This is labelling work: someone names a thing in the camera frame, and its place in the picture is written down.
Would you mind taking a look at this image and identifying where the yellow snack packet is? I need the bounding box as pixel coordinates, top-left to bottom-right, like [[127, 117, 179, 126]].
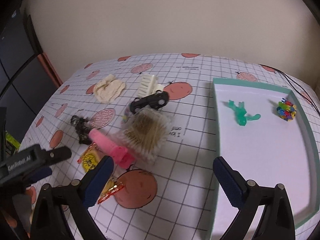
[[78, 143, 125, 204]]

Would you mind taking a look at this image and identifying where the black action figure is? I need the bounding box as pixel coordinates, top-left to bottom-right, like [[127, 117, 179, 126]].
[[70, 115, 92, 145]]

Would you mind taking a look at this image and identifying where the pink ribbed toy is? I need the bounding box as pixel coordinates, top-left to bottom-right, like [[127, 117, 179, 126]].
[[88, 129, 135, 169]]

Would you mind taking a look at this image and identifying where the bag of cotton swabs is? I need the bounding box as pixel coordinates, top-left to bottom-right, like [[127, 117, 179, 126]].
[[111, 106, 171, 165]]

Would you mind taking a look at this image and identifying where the dark blue cabinet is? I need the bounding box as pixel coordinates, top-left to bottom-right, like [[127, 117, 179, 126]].
[[1, 10, 58, 142]]

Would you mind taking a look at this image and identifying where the green rubber lizard toy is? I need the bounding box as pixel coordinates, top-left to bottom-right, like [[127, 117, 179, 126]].
[[228, 100, 261, 126]]

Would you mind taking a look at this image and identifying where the cream crumpled cloth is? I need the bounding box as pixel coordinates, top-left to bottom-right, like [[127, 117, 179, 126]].
[[93, 74, 126, 104]]

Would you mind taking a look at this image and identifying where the colourful bead ball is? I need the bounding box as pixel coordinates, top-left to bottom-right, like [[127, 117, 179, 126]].
[[276, 98, 297, 121]]

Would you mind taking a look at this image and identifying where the pomegranate grid tablecloth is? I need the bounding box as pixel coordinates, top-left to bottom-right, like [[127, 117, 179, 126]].
[[21, 53, 319, 239]]

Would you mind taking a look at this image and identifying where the black toy car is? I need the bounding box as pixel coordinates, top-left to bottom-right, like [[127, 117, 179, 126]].
[[129, 90, 169, 114]]

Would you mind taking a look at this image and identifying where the colourful small hair tie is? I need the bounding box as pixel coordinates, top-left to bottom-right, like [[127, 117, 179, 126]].
[[121, 106, 133, 124]]

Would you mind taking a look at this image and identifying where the orange bed frame edge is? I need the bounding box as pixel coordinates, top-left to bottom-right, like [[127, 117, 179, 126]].
[[37, 52, 62, 88]]

